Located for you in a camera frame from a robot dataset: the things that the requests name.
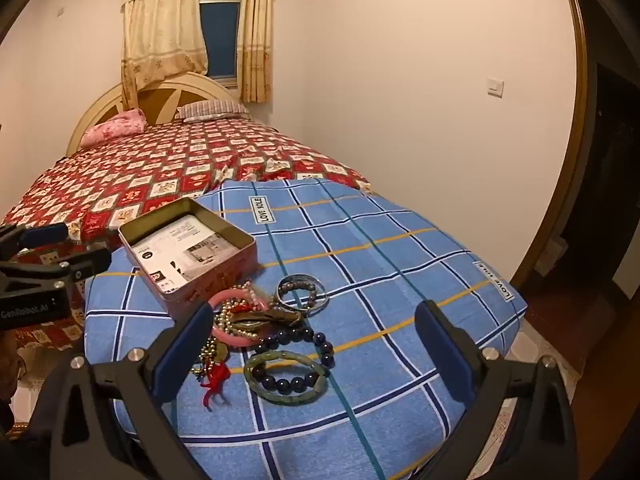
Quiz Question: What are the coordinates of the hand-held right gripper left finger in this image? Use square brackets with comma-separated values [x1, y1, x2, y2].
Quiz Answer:
[31, 302, 216, 480]

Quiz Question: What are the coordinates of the red tassel cord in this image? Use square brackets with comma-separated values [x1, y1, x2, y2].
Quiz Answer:
[199, 364, 234, 409]

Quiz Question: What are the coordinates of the cream wooden headboard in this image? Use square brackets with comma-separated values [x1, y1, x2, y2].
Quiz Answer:
[66, 71, 242, 157]

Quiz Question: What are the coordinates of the silver metal bangle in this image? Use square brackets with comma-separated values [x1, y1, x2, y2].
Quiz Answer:
[273, 273, 329, 317]

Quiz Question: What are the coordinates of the pearl bead necklace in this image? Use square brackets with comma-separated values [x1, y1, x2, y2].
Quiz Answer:
[214, 299, 242, 337]

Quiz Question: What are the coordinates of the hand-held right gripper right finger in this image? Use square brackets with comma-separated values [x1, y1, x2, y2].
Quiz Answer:
[414, 299, 579, 480]

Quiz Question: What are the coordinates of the blue checked cloth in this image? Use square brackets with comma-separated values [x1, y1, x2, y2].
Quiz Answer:
[82, 177, 529, 480]

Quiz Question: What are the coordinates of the wide beige curtain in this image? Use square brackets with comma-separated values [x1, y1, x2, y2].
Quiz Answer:
[121, 0, 210, 112]

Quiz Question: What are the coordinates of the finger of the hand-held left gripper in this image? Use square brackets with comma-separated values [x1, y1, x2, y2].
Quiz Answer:
[0, 223, 70, 252]
[0, 248, 113, 289]

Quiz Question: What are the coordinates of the narrow beige curtain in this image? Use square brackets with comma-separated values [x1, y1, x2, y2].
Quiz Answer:
[238, 0, 275, 105]

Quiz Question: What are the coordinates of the pink folded blanket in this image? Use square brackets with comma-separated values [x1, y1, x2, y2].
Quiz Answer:
[80, 108, 147, 150]

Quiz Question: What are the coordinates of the brown wooden door frame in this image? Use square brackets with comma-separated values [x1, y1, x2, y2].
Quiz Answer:
[509, 0, 592, 292]

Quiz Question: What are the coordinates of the rectangular pink tin box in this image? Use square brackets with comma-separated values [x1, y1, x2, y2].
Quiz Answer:
[118, 197, 259, 321]

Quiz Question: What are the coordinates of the window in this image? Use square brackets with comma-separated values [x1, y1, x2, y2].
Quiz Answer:
[198, 0, 246, 87]

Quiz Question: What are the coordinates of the small gold bead necklace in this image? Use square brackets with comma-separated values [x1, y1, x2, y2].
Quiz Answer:
[191, 337, 231, 377]

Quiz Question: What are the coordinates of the brown bead bracelet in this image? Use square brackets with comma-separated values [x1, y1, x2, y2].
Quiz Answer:
[277, 280, 324, 311]

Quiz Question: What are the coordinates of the dark blue bead bracelet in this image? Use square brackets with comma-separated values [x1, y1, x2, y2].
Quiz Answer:
[252, 327, 335, 394]

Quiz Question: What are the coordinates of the striped pillow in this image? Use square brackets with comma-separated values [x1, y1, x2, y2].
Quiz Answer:
[174, 100, 251, 122]

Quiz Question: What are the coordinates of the red patterned bedspread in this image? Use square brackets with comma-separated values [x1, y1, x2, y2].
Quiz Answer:
[0, 117, 374, 356]

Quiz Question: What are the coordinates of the person's left forearm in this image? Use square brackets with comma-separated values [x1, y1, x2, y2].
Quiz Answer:
[0, 329, 28, 441]

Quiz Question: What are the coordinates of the brown metal ornament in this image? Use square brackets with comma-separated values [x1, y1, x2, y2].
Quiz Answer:
[234, 308, 302, 332]

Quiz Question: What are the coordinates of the pink bangle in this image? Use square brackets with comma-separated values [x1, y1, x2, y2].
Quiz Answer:
[207, 284, 271, 346]

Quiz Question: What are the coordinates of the printed paper leaflet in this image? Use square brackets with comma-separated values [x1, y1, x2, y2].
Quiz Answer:
[131, 214, 240, 294]

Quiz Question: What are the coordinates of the green jade bangle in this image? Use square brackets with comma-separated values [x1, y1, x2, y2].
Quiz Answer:
[243, 350, 329, 404]

